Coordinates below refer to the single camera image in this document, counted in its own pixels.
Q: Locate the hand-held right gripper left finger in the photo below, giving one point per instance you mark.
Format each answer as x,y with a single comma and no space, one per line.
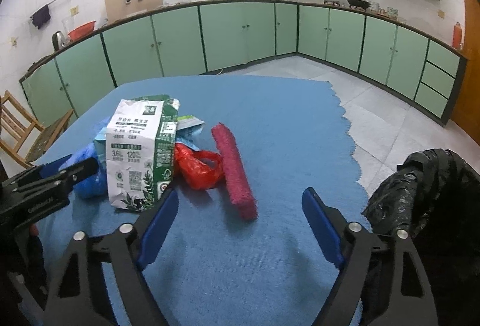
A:
159,228

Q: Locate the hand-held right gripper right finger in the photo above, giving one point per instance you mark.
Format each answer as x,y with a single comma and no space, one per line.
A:
322,228

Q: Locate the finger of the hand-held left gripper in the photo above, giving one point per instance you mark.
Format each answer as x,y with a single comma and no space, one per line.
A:
80,170
56,166

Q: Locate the blue plastic bag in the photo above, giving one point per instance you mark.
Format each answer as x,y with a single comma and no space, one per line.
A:
88,185

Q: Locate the white green milk carton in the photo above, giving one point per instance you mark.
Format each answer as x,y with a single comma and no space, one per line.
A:
131,160

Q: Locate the red plastic bag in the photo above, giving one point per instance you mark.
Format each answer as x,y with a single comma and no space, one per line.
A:
195,172

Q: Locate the black bagged waste bin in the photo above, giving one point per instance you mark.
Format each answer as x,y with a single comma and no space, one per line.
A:
397,190

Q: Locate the crimson foam net sleeve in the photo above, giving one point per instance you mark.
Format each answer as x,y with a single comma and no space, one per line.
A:
234,175

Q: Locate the light blue paper packet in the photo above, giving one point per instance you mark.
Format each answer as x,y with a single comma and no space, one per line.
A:
189,132

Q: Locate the wooden chair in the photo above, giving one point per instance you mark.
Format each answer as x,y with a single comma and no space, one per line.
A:
18,130

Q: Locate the steel electric kettle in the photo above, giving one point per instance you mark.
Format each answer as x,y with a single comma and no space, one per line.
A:
58,41

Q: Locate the blue table mat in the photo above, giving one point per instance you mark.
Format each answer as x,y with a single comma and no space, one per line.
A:
262,115

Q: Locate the red plastic basin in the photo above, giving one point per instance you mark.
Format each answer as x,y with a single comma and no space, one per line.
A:
82,31

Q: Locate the dark hanging cloth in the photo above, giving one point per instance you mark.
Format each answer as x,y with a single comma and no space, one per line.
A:
41,17

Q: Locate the green lower kitchen cabinets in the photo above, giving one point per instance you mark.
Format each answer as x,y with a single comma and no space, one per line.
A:
240,33

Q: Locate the wooden door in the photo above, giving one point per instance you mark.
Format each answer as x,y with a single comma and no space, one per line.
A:
470,67

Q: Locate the patterned ceramic jar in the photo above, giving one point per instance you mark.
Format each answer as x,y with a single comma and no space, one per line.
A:
392,13

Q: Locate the black wok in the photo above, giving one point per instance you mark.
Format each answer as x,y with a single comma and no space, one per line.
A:
356,2

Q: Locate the red thermos flask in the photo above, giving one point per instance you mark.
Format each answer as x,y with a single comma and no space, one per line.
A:
456,36

